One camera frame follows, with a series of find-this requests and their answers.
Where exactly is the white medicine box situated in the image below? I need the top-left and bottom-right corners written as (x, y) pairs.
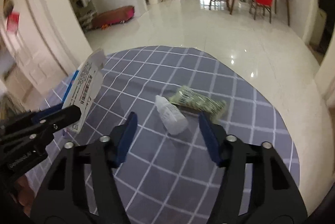
top-left (62, 49), bottom-right (106, 133)

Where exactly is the person's left hand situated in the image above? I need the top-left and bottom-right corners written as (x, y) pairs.
top-left (15, 175), bottom-right (35, 216)

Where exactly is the white panel door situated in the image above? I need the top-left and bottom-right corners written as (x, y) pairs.
top-left (0, 0), bottom-right (69, 99)

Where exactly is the grey checked tablecloth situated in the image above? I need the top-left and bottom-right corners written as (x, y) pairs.
top-left (27, 46), bottom-right (300, 223)

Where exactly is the pink brown low bench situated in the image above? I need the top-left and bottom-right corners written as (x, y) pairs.
top-left (91, 6), bottom-right (135, 29)

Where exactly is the red diamond door decoration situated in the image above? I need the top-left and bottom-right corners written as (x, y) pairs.
top-left (6, 11), bottom-right (20, 35)

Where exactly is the small clear dropper bottle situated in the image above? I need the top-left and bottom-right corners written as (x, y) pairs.
top-left (155, 95), bottom-right (188, 135)

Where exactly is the green patterned wrapper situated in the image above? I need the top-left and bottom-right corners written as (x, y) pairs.
top-left (168, 86), bottom-right (227, 121)

